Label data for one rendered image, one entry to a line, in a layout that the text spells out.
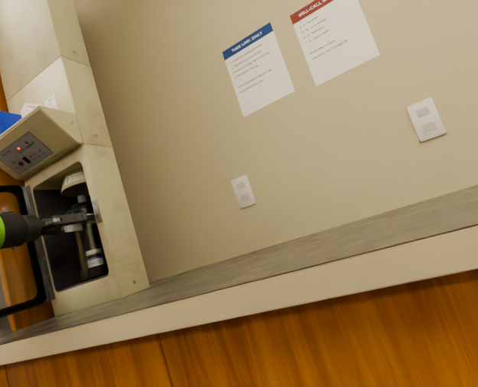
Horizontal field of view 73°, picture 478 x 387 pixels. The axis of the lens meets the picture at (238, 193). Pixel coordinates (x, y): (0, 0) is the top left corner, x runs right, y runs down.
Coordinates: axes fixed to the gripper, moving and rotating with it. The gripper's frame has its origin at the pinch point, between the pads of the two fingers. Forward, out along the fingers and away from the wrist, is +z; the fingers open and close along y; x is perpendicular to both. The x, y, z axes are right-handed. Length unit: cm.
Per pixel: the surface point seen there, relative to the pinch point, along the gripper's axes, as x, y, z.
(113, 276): 19.5, -12.5, -5.1
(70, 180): -13.8, -2.2, -3.5
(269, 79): -31, -62, 39
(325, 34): -35, -85, 40
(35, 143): -24.9, -2.8, -12.5
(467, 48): -10, -117, 42
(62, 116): -28.8, -14.6, -10.3
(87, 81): -44.2, -14.2, 2.1
